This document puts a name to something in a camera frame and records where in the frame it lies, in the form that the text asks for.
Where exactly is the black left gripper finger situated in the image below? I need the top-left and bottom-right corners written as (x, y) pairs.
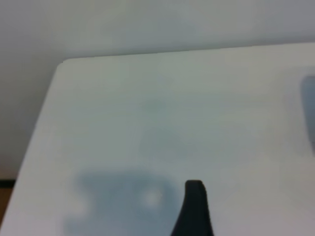
top-left (171, 179), bottom-right (215, 236)

